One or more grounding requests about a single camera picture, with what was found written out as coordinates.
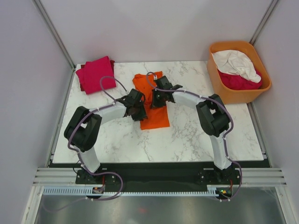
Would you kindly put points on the crimson t shirt in basket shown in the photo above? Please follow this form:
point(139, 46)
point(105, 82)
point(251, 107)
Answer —
point(238, 83)

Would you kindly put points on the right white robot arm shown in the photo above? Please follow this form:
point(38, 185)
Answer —
point(213, 116)

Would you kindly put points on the white t shirt in basket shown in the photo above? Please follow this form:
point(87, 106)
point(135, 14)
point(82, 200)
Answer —
point(236, 63)

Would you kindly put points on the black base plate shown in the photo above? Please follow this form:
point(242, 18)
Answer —
point(153, 177)

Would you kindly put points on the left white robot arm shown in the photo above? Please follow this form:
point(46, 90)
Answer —
point(83, 128)

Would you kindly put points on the left corner aluminium post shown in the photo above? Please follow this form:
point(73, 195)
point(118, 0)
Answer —
point(46, 18)

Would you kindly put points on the corner aluminium post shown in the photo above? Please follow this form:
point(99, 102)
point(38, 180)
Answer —
point(264, 20)
point(46, 18)

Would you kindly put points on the aluminium rail frame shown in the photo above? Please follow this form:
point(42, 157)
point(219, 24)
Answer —
point(251, 177)

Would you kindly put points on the orange plastic basket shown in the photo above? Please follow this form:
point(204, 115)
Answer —
point(230, 96)

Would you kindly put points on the white slotted cable duct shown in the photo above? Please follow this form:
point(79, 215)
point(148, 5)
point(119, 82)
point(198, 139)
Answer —
point(91, 191)

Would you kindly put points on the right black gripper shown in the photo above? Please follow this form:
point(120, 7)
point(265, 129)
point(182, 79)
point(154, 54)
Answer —
point(155, 104)

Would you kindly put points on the right corner aluminium post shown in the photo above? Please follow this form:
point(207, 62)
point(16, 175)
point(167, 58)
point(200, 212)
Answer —
point(264, 20)

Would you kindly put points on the orange t shirt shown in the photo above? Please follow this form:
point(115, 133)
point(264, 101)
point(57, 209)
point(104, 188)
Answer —
point(157, 117)

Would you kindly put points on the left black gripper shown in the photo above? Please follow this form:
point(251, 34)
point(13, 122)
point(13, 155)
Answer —
point(142, 115)

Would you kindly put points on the folded pink t shirt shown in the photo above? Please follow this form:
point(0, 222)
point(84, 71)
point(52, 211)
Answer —
point(92, 73)

